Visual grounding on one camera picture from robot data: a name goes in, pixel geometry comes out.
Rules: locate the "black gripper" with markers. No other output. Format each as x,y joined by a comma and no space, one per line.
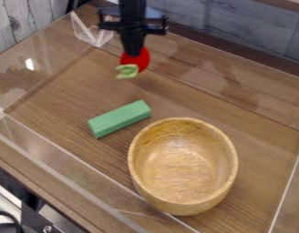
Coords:
132,32

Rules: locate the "red plush strawberry fruit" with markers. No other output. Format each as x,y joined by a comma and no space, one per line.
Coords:
130,65

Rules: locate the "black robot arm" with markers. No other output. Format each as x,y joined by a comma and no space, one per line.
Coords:
134,21

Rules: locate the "green rectangular block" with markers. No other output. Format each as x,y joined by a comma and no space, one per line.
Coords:
118,118

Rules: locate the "wooden bowl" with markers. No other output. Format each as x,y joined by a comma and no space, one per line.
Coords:
183,165

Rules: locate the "clear acrylic corner bracket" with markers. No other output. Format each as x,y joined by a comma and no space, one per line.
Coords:
90,35

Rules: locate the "clear acrylic tray wall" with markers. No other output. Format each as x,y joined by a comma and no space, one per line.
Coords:
57,82

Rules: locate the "black clamp mount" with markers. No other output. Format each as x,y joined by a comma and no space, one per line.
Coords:
29,223

